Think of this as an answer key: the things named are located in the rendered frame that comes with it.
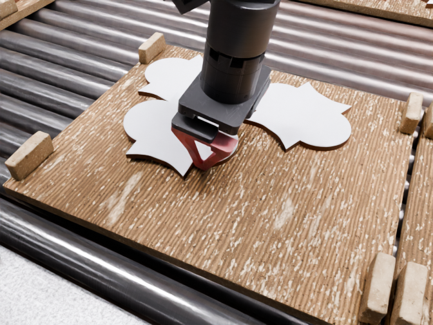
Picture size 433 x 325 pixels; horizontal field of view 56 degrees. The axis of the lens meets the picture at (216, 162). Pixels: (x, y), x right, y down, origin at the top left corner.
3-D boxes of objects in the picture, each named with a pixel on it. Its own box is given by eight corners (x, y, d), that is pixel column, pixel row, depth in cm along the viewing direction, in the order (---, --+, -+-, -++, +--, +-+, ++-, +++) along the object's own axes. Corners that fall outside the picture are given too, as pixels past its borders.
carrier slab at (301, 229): (372, 350, 34) (377, 343, 33) (6, 194, 46) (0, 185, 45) (415, 114, 57) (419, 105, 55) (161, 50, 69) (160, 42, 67)
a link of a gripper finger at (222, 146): (165, 169, 46) (169, 111, 39) (193, 129, 50) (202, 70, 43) (220, 194, 45) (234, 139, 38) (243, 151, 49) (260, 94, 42)
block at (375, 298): (378, 330, 34) (388, 316, 32) (356, 321, 34) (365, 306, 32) (388, 271, 38) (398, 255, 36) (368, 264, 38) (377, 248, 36)
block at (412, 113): (413, 137, 51) (421, 119, 49) (397, 132, 51) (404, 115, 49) (417, 109, 55) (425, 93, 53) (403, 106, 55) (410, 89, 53)
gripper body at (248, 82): (174, 115, 40) (180, 55, 34) (216, 60, 46) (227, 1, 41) (234, 141, 39) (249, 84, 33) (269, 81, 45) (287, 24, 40)
